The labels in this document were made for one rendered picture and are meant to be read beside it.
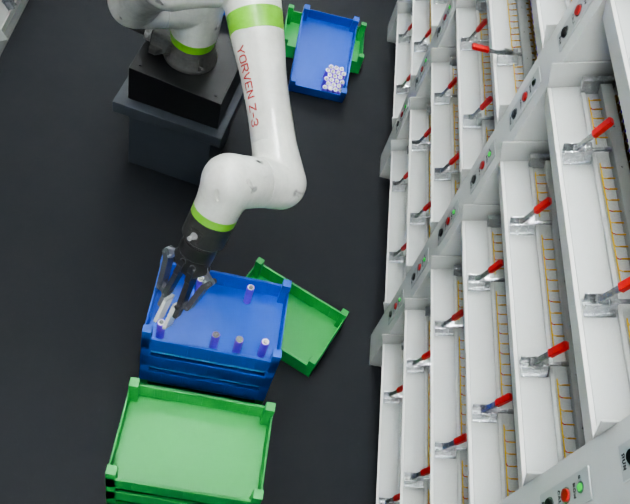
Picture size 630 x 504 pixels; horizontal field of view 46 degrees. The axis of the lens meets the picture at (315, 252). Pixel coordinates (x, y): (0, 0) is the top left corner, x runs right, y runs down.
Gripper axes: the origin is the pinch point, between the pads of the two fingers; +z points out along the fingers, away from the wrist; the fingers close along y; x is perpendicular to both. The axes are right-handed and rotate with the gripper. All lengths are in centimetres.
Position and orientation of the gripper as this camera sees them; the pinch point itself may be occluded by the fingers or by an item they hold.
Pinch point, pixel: (168, 311)
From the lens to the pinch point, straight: 162.5
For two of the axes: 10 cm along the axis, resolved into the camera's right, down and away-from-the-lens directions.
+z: -4.4, 7.5, 4.9
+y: 7.9, 5.8, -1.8
